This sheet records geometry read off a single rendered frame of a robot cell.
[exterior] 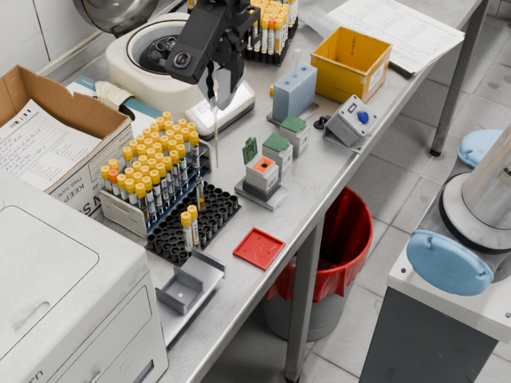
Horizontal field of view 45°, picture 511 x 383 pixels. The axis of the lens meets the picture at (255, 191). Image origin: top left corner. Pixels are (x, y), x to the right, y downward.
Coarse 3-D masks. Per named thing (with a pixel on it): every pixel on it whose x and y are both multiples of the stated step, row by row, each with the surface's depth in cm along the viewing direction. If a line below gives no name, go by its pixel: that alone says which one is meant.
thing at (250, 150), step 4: (248, 140) 110; (252, 140) 111; (248, 144) 110; (252, 144) 112; (256, 144) 113; (244, 148) 110; (248, 148) 111; (252, 148) 112; (256, 148) 113; (244, 152) 110; (248, 152) 112; (252, 152) 113; (256, 152) 114; (244, 156) 111; (248, 156) 112; (252, 156) 113; (244, 160) 112; (248, 160) 113; (244, 164) 112
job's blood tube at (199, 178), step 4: (200, 176) 107; (196, 180) 106; (200, 180) 106; (196, 184) 107; (200, 184) 106; (196, 188) 108; (200, 188) 107; (200, 192) 108; (204, 192) 109; (200, 196) 109; (204, 196) 109; (200, 200) 109; (204, 200) 110; (200, 204) 110; (204, 204) 111; (200, 208) 111; (204, 208) 111
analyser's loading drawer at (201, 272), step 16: (192, 256) 103; (208, 256) 100; (176, 272) 98; (192, 272) 101; (208, 272) 101; (224, 272) 101; (176, 288) 99; (192, 288) 98; (208, 288) 99; (160, 304) 97; (176, 304) 94; (192, 304) 96; (160, 320) 95; (176, 320) 95
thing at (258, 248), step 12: (252, 228) 111; (252, 240) 110; (264, 240) 110; (276, 240) 110; (240, 252) 108; (252, 252) 108; (264, 252) 108; (276, 252) 108; (252, 264) 107; (264, 264) 107
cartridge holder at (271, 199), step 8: (240, 184) 118; (248, 184) 115; (280, 184) 117; (240, 192) 117; (248, 192) 116; (256, 192) 115; (264, 192) 113; (272, 192) 115; (280, 192) 116; (288, 192) 117; (256, 200) 116; (264, 200) 115; (272, 200) 115; (280, 200) 115; (272, 208) 114
